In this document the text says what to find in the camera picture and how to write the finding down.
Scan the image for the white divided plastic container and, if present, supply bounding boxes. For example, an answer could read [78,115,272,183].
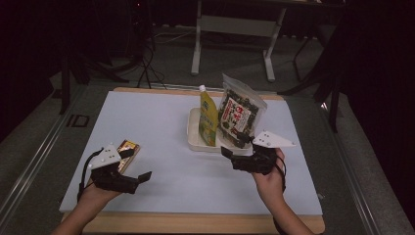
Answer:
[186,107,255,155]

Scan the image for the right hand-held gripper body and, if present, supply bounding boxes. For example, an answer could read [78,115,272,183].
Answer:
[231,130,297,175]

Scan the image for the wooden table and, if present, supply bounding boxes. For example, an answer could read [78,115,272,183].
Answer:
[60,86,326,235]

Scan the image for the black angled stand legs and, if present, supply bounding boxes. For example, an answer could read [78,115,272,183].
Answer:
[277,19,346,133]

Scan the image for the person's left hand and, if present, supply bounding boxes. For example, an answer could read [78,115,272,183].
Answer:
[77,184,122,210]

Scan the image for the metal floor rail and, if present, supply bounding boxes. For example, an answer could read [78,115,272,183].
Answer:
[317,102,385,235]
[0,87,86,223]

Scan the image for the black floor cables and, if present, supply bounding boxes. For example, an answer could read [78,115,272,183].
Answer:
[136,42,168,90]

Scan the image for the yellow green spouted pouch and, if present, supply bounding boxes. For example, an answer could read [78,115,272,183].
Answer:
[198,84,219,148]

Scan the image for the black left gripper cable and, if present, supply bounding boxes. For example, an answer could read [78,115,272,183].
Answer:
[76,148,104,202]

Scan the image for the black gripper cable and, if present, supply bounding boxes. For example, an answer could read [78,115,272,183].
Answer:
[275,157,288,194]
[76,148,104,202]

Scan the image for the white metal desk frame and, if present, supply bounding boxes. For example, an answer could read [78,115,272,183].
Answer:
[190,0,288,83]

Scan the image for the black floor bracket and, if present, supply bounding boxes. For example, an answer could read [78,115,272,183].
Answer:
[66,114,91,128]

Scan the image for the gold red snack packet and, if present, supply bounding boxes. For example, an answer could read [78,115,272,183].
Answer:
[115,139,141,174]

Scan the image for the black metal stand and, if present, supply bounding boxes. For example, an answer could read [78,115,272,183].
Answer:
[58,48,131,116]

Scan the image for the white floor cable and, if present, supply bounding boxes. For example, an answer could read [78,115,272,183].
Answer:
[153,28,197,45]

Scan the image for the pale blue table mat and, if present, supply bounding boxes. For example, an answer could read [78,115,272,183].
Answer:
[59,91,324,216]

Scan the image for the clear seaweed snack bag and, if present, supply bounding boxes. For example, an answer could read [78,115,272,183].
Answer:
[217,72,268,150]

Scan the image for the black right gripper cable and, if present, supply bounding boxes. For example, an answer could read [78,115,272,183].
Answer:
[275,157,288,194]

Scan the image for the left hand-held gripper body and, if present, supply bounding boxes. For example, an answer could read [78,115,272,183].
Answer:
[88,143,140,195]

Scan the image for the person's right hand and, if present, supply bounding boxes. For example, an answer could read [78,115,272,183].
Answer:
[253,148,288,207]

